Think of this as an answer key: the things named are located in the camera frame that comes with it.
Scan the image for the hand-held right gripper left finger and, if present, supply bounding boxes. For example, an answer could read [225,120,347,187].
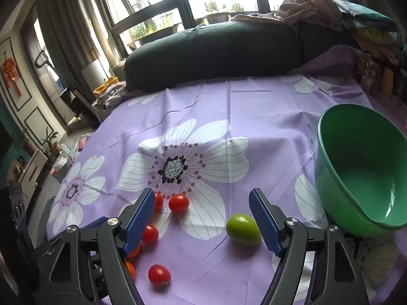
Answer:
[27,188,156,305]

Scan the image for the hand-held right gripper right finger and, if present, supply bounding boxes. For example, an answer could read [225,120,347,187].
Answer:
[249,188,371,305]

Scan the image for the green oval fruit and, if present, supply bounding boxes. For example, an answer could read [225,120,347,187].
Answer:
[226,214,262,246]

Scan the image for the small orange kumquat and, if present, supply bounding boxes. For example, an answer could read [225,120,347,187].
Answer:
[126,243,142,259]

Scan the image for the green plastic bowl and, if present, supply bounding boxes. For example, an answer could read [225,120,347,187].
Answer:
[315,103,407,238]

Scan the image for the white cabinet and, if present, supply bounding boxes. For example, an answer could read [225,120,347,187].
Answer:
[6,149,48,194]

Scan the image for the potted green plant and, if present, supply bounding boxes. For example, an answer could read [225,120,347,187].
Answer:
[43,127,62,162]

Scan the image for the white plastic bag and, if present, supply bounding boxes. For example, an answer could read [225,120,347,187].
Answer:
[52,143,80,170]

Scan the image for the purple floral bed sheet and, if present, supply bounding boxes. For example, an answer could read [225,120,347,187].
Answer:
[46,44,407,305]

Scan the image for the patterned clothes pile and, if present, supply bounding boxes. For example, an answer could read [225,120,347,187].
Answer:
[95,81,128,109]

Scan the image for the yellow cloth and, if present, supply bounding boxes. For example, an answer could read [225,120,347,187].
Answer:
[93,77,120,95]

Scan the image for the white panel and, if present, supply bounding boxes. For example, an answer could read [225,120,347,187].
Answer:
[81,59,107,86]

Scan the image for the dark grey ribbed cushion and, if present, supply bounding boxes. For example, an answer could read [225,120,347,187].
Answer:
[297,27,361,67]
[123,21,302,93]

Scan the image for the clear snack bag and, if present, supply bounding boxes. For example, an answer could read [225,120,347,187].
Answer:
[356,54,382,93]

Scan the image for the grey curtain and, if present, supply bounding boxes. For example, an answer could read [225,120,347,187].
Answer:
[35,0,109,102]

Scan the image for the pink crumpled cloth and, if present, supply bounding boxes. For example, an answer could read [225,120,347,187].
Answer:
[232,0,353,32]

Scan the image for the black framed window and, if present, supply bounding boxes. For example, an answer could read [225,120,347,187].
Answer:
[95,0,347,54]

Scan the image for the teal patterned blanket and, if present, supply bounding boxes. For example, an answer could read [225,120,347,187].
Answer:
[331,0,402,47]

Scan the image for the red knot wall ornament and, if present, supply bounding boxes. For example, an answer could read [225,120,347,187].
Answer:
[2,52,23,96]

